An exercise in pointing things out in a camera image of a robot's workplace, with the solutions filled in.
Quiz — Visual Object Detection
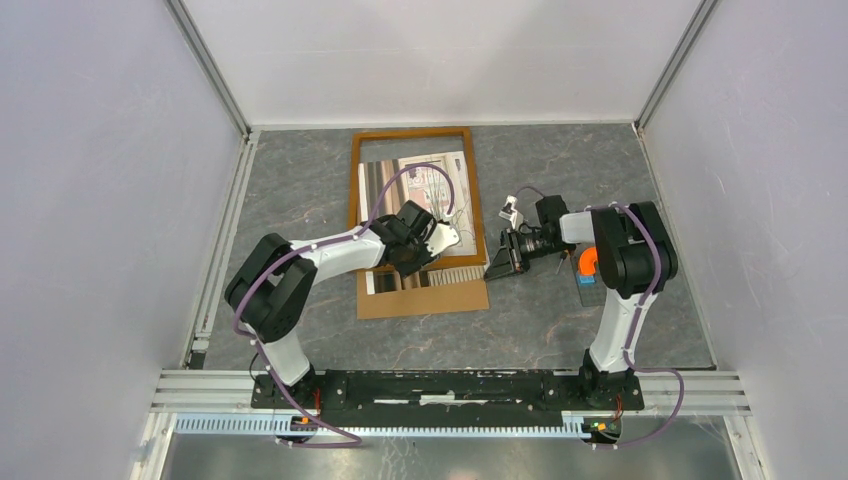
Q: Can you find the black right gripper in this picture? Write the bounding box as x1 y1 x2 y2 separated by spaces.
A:
484 228 571 282

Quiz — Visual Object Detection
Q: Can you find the brown cardboard backing board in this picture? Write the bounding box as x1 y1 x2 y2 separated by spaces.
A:
356 265 489 320

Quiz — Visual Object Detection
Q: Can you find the printed plant window photo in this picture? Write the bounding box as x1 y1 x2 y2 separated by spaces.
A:
357 151 484 295

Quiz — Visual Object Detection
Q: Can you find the wooden picture frame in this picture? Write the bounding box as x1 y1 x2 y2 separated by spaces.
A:
348 126 488 270

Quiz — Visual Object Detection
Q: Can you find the orange handled screwdriver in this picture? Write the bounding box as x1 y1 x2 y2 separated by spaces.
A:
555 250 569 275

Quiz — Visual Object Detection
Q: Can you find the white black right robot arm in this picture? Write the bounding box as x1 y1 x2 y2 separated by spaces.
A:
484 195 679 408

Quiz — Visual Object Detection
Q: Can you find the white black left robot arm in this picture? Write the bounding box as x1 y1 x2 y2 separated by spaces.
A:
224 201 459 408

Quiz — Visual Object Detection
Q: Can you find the blue toy brick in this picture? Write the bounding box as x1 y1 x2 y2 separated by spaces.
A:
575 273 596 287

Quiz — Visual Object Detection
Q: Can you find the orange curved brick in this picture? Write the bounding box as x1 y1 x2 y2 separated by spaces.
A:
577 246 598 277

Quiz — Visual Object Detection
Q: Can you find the grey studded baseplate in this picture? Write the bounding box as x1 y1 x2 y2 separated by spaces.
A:
571 254 606 307

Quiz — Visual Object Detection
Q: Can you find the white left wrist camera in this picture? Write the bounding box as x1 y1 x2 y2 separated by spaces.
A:
425 220 461 258

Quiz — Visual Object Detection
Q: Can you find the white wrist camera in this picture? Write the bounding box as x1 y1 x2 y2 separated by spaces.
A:
425 220 461 258
498 195 524 230

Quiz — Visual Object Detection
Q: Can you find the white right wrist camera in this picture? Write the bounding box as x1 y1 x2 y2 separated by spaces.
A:
498 195 524 230

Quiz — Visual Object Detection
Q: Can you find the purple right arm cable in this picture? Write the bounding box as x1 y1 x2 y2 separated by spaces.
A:
513 185 686 452

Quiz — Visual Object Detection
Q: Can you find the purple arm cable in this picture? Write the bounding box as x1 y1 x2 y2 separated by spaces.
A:
513 185 686 452
230 162 457 449

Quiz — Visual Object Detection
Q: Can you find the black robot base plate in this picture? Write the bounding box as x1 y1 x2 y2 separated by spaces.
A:
288 370 645 428

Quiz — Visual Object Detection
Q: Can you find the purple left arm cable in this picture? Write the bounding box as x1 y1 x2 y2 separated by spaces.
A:
230 162 457 449

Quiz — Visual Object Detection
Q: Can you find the aluminium rail frame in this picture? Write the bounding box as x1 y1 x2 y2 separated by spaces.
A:
132 126 764 479

